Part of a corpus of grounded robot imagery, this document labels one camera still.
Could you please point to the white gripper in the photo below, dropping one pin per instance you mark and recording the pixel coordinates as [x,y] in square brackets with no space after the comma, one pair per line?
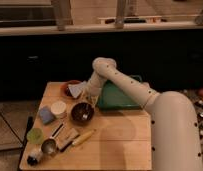
[92,90]

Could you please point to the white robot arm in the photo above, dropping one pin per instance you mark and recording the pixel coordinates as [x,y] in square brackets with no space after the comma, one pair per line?
[174,132]

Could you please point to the purple bowl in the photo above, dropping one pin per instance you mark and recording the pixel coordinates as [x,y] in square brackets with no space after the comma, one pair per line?
[79,110]

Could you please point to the orange bowl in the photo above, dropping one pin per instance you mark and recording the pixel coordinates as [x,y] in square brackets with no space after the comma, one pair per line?
[64,90]

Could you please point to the green plastic tray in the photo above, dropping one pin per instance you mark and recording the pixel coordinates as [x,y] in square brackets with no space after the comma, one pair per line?
[113,98]

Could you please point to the white cloth napkin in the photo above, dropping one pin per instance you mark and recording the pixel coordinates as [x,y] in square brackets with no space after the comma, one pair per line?
[77,89]

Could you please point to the cream round container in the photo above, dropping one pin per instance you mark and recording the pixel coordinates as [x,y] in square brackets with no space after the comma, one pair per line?
[58,108]

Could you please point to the wooden cutting board table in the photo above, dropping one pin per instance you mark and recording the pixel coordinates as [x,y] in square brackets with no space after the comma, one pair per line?
[121,142]

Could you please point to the wooden block brush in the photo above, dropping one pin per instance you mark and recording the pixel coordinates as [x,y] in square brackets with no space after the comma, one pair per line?
[65,140]

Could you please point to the metal measuring cup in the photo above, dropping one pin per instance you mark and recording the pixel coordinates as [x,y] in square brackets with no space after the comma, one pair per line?
[49,146]

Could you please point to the green plastic cup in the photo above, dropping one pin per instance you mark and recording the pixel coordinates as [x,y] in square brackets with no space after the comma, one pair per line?
[35,136]

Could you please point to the yellow handled knife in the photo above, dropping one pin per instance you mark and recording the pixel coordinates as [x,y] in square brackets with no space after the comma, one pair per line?
[81,138]

